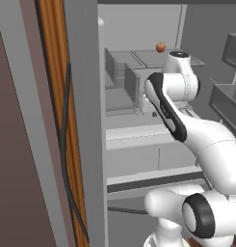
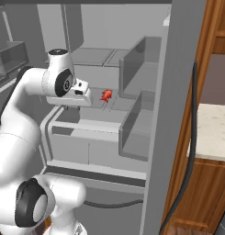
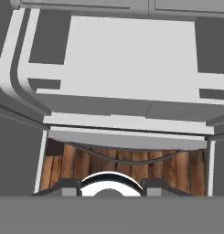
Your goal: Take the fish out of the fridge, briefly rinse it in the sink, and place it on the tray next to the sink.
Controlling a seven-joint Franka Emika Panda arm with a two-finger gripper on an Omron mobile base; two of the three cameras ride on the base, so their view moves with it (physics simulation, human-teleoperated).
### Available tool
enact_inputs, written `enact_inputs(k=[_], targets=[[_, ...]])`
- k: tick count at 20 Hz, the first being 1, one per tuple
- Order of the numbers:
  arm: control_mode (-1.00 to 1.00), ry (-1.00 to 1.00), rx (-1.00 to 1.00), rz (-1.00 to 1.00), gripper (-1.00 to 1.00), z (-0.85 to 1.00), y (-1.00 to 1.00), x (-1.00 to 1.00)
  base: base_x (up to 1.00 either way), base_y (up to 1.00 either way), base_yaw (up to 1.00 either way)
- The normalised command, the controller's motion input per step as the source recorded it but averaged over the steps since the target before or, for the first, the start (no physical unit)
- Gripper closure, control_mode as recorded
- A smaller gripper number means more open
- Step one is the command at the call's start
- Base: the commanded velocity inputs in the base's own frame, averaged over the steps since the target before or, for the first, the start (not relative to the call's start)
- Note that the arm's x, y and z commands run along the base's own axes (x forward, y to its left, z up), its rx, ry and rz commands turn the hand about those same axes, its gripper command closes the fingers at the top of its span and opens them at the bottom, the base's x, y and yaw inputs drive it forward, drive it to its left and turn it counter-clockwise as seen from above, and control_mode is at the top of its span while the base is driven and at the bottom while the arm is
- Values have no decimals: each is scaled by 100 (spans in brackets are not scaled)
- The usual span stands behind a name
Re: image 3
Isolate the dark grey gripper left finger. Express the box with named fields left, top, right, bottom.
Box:
left=32, top=177, right=83, bottom=197

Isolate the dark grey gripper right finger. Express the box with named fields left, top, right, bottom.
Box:
left=141, top=177, right=193, bottom=197

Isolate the white and black round thing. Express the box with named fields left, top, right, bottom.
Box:
left=80, top=171, right=144, bottom=197

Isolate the grey cupboard door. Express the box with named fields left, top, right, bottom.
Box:
left=10, top=0, right=152, bottom=14
left=148, top=0, right=224, bottom=18

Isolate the white curved fridge handle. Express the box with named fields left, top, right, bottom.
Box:
left=0, top=7, right=53, bottom=117

